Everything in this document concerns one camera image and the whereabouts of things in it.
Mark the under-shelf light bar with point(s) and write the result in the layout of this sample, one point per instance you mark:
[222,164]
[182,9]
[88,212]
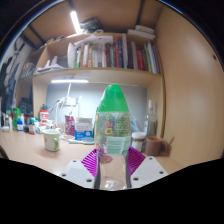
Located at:
[69,81]

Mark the blue and white carton box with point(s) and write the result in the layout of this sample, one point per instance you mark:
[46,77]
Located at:
[83,128]

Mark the ceiling light bar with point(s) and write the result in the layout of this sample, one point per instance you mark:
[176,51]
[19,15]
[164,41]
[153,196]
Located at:
[75,21]

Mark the light blue tube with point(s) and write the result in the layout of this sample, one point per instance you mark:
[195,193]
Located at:
[81,141]

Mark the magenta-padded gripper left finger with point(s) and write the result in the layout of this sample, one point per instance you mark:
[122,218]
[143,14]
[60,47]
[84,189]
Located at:
[77,170]

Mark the tall clear glass bottle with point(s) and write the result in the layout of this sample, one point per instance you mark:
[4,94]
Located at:
[151,121]

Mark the blue plastic bag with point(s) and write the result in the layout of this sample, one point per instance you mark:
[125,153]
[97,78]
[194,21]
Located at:
[135,124]

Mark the wooden shelf unit with books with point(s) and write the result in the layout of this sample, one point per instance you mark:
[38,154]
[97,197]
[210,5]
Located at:
[100,75]

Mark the magenta packet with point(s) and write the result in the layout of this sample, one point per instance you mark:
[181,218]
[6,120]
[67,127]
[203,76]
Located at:
[70,125]

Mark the clear bottle with green cap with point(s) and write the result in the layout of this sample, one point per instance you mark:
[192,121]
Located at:
[112,133]

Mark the small blue-capped bottle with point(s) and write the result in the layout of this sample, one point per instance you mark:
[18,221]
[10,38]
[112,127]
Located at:
[20,126]

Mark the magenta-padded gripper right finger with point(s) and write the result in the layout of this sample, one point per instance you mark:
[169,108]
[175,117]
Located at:
[148,170]

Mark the white bottle with red label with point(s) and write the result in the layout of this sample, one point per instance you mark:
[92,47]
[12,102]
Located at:
[44,115]

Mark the brown ceramic cup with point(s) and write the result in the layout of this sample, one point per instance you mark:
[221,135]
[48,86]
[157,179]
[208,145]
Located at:
[154,146]

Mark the green plastic bottle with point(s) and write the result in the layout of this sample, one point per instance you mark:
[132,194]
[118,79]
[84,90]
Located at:
[16,115]

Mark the small dark bottle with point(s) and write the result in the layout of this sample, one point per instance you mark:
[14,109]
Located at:
[32,127]

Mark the dark hanging clothing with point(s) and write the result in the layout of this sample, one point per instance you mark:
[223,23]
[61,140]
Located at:
[9,75]

